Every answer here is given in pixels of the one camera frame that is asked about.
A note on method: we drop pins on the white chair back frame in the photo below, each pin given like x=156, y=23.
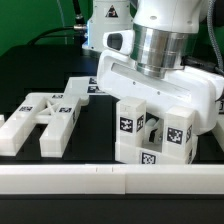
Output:
x=58, y=112

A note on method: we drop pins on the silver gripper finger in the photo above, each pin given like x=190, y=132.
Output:
x=153, y=131

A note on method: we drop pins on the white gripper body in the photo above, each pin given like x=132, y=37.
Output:
x=147, y=64

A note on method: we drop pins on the white part at edge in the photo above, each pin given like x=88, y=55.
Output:
x=2, y=120
x=218, y=131

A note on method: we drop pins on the white part at right edge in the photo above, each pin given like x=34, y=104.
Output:
x=218, y=131

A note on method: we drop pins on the white front rail fixture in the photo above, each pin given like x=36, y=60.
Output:
x=111, y=179

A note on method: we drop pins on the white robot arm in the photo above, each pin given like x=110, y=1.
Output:
x=175, y=16

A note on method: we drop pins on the white chair seat part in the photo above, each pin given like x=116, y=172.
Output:
x=150, y=154

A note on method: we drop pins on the white part at left edge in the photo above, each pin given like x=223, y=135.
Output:
x=2, y=120

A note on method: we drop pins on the white sheet with four tags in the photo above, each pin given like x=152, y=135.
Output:
x=82, y=86

